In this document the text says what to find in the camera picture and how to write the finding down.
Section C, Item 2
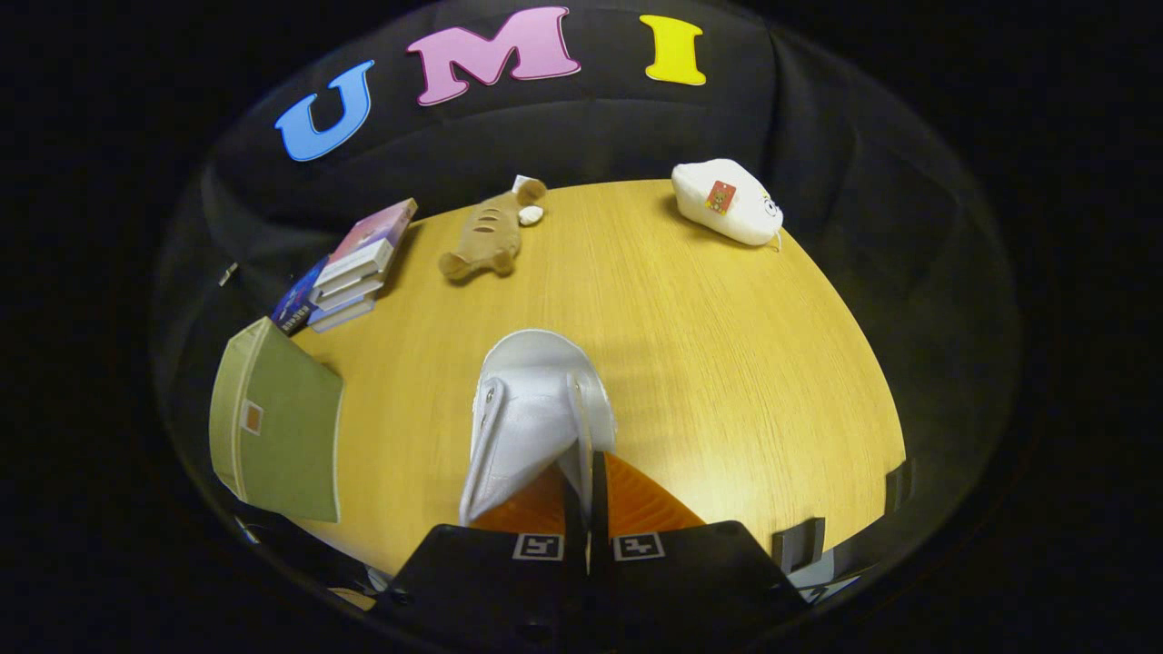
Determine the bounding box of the green fabric storage box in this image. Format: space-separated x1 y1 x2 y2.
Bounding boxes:
209 318 347 525

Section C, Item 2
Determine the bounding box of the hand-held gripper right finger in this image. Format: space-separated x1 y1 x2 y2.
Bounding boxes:
588 451 810 651

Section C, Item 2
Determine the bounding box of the white paperback book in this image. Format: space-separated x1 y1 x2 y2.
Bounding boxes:
312 272 388 312

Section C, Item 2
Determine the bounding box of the lilac cover book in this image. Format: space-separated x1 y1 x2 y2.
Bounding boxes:
307 295 376 334

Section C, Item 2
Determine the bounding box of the brown plush toy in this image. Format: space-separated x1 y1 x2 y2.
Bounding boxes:
438 176 549 281

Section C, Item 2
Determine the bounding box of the white plush toy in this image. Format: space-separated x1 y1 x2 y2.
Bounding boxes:
671 159 785 249

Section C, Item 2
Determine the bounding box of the black backdrop cloth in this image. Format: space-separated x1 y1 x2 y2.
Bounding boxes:
150 0 1020 555

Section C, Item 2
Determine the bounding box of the dark blue book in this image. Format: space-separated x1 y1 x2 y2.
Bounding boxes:
270 257 331 338

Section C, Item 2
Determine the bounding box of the pink cover book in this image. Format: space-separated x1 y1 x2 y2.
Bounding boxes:
313 198 420 290

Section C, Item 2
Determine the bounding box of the white canvas shoe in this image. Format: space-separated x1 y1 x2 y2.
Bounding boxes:
459 329 618 529

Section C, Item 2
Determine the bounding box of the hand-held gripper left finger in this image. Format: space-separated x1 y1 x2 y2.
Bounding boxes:
377 465 587 651

